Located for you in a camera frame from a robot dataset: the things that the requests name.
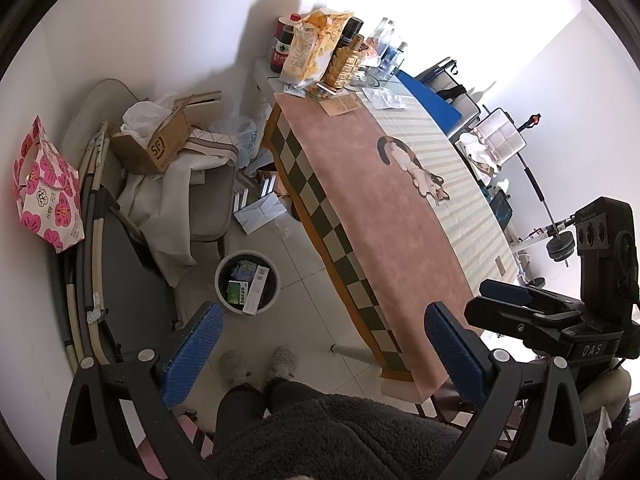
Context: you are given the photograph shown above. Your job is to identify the white paper envelope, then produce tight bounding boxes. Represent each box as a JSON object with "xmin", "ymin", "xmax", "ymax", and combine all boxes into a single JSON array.
[{"xmin": 234, "ymin": 192, "xmax": 286, "ymax": 235}]

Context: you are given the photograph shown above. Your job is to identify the white table leg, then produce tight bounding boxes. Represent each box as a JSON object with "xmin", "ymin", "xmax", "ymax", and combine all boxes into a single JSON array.
[{"xmin": 330, "ymin": 342, "xmax": 383, "ymax": 362}]

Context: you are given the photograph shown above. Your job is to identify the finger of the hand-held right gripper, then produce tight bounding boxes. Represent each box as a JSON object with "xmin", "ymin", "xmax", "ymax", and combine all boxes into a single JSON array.
[
  {"xmin": 464, "ymin": 296, "xmax": 583, "ymax": 347},
  {"xmin": 479, "ymin": 279, "xmax": 583, "ymax": 312}
]

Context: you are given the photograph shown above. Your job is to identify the dark soy sauce bottle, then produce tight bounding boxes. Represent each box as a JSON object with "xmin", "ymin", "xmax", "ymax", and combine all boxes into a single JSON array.
[{"xmin": 270, "ymin": 14, "xmax": 302, "ymax": 73}]

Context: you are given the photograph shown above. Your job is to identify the brown paper card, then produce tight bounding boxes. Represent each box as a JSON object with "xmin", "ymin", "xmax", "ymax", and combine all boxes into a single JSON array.
[{"xmin": 320, "ymin": 95, "xmax": 363, "ymax": 117}]

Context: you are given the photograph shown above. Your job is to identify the grey fluffy slipper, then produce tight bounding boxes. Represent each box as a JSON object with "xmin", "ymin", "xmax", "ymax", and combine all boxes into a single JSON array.
[
  {"xmin": 264, "ymin": 346, "xmax": 299, "ymax": 383},
  {"xmin": 220, "ymin": 350, "xmax": 253, "ymax": 388}
]

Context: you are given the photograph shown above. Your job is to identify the pink cat print tablecloth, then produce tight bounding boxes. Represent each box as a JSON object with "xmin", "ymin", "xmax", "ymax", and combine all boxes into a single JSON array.
[{"xmin": 262, "ymin": 77, "xmax": 521, "ymax": 403}]

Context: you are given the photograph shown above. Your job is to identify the grey fleece robe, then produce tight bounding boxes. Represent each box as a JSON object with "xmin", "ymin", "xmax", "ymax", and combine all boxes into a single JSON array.
[{"xmin": 207, "ymin": 392, "xmax": 506, "ymax": 480}]

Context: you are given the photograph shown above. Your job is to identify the clear plastic packet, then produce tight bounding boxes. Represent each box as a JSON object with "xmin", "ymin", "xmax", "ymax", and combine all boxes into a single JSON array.
[{"xmin": 362, "ymin": 87, "xmax": 407, "ymax": 110}]

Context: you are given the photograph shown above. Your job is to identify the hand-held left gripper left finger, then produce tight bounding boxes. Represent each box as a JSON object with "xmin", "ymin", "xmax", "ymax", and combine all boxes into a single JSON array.
[{"xmin": 57, "ymin": 301, "xmax": 224, "ymax": 480}]

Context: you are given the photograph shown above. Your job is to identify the black dumbbell weights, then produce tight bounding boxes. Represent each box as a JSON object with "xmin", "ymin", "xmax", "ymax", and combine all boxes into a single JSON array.
[{"xmin": 545, "ymin": 232, "xmax": 576, "ymax": 267}]

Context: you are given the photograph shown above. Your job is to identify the yellow chips bag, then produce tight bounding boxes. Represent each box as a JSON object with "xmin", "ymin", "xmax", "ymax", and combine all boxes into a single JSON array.
[{"xmin": 278, "ymin": 7, "xmax": 353, "ymax": 83}]

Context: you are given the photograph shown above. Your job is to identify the white plastic bag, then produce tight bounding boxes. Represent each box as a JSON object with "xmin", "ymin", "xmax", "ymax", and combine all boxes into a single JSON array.
[{"xmin": 121, "ymin": 94, "xmax": 179, "ymax": 139}]

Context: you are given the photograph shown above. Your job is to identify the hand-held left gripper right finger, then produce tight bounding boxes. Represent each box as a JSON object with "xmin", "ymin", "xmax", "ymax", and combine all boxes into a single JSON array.
[{"xmin": 424, "ymin": 301, "xmax": 588, "ymax": 480}]

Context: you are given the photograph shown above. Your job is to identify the cardboard box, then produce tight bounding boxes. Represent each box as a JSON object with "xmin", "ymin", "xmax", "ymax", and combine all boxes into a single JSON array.
[{"xmin": 110, "ymin": 94, "xmax": 195, "ymax": 175}]

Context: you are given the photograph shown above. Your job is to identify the white round trash bin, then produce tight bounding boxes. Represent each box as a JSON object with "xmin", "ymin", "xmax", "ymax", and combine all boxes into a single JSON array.
[{"xmin": 215, "ymin": 250, "xmax": 281, "ymax": 316}]

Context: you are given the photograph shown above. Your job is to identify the cream cloth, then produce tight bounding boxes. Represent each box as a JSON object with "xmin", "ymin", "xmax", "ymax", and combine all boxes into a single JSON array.
[{"xmin": 575, "ymin": 370, "xmax": 633, "ymax": 480}]

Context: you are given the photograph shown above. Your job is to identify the blue board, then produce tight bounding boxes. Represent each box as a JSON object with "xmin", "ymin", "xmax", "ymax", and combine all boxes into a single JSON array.
[{"xmin": 397, "ymin": 74, "xmax": 461, "ymax": 131}]

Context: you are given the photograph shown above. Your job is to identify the black bottle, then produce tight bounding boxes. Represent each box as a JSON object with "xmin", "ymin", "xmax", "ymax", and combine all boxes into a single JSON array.
[{"xmin": 340, "ymin": 16, "xmax": 365, "ymax": 48}]

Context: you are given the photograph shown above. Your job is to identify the clear glass bottle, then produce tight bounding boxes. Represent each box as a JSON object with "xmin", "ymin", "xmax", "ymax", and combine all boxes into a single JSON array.
[
  {"xmin": 369, "ymin": 17, "xmax": 397, "ymax": 57},
  {"xmin": 382, "ymin": 41, "xmax": 410, "ymax": 74}
]

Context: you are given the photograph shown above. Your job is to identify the pink plastic stool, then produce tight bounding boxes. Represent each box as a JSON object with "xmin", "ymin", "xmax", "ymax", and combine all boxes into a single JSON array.
[{"xmin": 132, "ymin": 412, "xmax": 213, "ymax": 466}]

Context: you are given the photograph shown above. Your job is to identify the white cloth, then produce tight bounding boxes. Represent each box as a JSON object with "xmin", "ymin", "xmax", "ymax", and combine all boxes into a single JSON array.
[{"xmin": 117, "ymin": 150, "xmax": 238, "ymax": 288}]

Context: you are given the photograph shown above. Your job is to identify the person's dark trouser leg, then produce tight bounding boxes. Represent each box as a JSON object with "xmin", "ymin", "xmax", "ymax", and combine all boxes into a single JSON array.
[
  {"xmin": 262, "ymin": 377, "xmax": 323, "ymax": 413},
  {"xmin": 214, "ymin": 384, "xmax": 266, "ymax": 443}
]

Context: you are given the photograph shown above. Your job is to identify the small colourful packet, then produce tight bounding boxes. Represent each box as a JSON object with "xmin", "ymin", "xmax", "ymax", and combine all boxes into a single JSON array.
[{"xmin": 285, "ymin": 83, "xmax": 333, "ymax": 102}]

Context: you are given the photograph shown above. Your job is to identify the pink floral paper bag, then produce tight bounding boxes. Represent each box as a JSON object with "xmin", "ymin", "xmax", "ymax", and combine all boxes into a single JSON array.
[{"xmin": 12, "ymin": 116, "xmax": 86, "ymax": 254}]

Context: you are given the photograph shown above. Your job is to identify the black metal bar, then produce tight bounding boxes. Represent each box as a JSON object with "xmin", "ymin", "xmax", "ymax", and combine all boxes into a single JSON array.
[{"xmin": 515, "ymin": 152, "xmax": 559, "ymax": 231}]

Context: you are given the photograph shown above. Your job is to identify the grey chair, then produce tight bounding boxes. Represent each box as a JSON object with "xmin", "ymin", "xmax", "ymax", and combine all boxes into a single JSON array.
[{"xmin": 60, "ymin": 78, "xmax": 238, "ymax": 261}]

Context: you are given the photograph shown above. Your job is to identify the white side table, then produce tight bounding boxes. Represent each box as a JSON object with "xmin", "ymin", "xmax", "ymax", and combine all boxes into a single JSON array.
[{"xmin": 252, "ymin": 55, "xmax": 287, "ymax": 107}]

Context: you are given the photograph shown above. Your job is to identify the folded metal cot frame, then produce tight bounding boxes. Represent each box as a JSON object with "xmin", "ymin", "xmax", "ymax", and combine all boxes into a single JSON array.
[{"xmin": 62, "ymin": 120, "xmax": 126, "ymax": 367}]

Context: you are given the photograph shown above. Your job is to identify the gold textured bottle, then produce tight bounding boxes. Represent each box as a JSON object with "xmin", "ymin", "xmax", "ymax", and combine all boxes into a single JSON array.
[{"xmin": 323, "ymin": 35, "xmax": 365, "ymax": 90}]

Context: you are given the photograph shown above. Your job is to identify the wooden chair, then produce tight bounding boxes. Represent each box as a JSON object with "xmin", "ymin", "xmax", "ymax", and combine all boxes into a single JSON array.
[{"xmin": 430, "ymin": 390, "xmax": 516, "ymax": 442}]

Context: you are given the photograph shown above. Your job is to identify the clear plastic bag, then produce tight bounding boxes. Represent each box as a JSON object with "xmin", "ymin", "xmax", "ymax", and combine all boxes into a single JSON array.
[{"xmin": 210, "ymin": 105, "xmax": 262, "ymax": 168}]

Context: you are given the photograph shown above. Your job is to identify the white exercise machine frame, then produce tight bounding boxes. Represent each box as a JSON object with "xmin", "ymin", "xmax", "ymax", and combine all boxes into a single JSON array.
[{"xmin": 510, "ymin": 215, "xmax": 581, "ymax": 281}]

